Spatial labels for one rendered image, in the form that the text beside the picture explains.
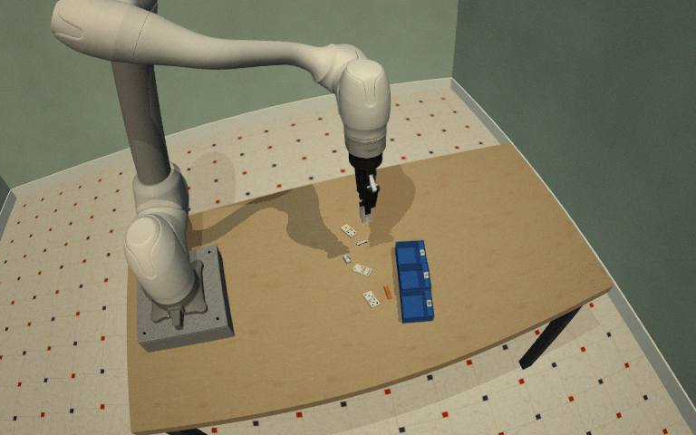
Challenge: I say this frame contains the blue rack of labelled bins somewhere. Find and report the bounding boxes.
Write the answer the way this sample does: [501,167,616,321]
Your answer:
[395,240,434,324]

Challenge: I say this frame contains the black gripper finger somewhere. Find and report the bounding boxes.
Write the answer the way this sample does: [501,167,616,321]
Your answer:
[354,169,362,218]
[359,171,380,223]

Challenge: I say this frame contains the white domino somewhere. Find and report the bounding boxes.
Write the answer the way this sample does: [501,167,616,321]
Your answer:
[353,264,372,277]
[362,291,380,308]

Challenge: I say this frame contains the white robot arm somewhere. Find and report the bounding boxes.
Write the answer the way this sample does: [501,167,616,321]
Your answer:
[51,0,391,329]

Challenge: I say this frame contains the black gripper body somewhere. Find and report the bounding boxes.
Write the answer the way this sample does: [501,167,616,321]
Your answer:
[349,153,382,184]

